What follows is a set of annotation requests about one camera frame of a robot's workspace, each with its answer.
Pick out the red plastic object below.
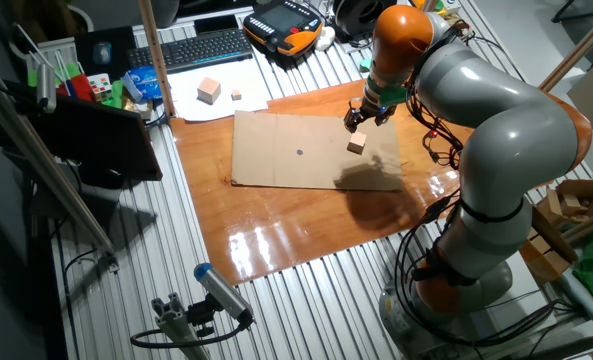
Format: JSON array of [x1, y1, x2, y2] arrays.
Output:
[[58, 73, 96, 103]]

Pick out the black mouse pad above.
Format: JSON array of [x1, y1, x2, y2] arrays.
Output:
[[73, 25, 138, 84]]

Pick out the colourful Rubik's cube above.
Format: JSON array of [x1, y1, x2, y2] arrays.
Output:
[[86, 73, 114, 103]]

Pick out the blue plastic packet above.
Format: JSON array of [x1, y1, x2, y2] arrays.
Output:
[[123, 65, 163, 101]]

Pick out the black round filament spool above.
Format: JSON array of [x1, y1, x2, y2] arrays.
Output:
[[331, 0, 397, 44]]

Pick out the green plastic object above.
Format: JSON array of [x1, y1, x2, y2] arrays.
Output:
[[100, 79, 126, 109]]

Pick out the black office chair leg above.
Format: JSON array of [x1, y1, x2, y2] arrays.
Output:
[[550, 0, 593, 24]]

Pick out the black camera cable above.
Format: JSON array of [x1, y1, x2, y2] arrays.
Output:
[[129, 319, 252, 350]]

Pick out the white rounded plastic object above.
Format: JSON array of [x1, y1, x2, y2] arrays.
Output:
[[314, 25, 337, 52]]

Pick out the long aluminium profile bar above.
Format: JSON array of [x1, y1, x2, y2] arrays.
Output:
[[0, 69, 120, 274]]

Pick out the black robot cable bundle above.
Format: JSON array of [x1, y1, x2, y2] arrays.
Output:
[[393, 29, 577, 351]]

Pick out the thin wooden frame post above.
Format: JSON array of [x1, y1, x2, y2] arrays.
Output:
[[138, 0, 176, 119], [560, 204, 593, 245], [538, 2, 593, 94]]

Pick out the small light wooden block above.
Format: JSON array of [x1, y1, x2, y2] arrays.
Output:
[[346, 131, 368, 156]]

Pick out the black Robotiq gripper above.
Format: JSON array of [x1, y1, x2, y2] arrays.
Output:
[[343, 97, 397, 134]]

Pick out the black smartphone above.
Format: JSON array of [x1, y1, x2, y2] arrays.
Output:
[[193, 13, 240, 35]]

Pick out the black cable loop red light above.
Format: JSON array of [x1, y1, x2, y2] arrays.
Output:
[[420, 127, 463, 170]]

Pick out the white paper sheet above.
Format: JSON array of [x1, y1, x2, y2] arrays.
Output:
[[165, 59, 271, 123]]

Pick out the flat brown cardboard sheet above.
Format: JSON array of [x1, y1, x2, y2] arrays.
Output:
[[230, 109, 406, 193]]

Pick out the orange black teach pendant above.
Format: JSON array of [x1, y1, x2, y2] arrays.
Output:
[[242, 0, 325, 58]]

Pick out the grey computer mouse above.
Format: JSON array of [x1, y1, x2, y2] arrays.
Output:
[[92, 40, 113, 66]]

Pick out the silver camera with blue end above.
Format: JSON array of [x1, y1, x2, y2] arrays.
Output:
[[193, 262, 255, 324]]

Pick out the large light wooden cube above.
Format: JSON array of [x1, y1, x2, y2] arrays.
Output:
[[196, 76, 223, 106]]

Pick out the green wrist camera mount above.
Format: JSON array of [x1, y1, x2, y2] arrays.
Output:
[[359, 58, 408, 107]]

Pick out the short aluminium profile stub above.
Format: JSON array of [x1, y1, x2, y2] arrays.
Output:
[[150, 292, 210, 360]]

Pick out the black computer keyboard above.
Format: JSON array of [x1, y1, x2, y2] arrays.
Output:
[[125, 27, 255, 75]]

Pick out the black camera clamp mount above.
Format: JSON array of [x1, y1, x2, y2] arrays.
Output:
[[185, 294, 222, 339]]

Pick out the cardboard box of wood offcuts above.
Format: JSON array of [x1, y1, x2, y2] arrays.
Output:
[[535, 178, 593, 226]]

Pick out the varnished orange wooden board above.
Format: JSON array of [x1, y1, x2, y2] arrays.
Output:
[[169, 78, 477, 287]]

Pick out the black flat monitor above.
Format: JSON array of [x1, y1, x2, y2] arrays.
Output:
[[3, 79, 164, 182]]

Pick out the open brown cardboard box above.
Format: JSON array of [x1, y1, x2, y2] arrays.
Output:
[[518, 207, 580, 284]]

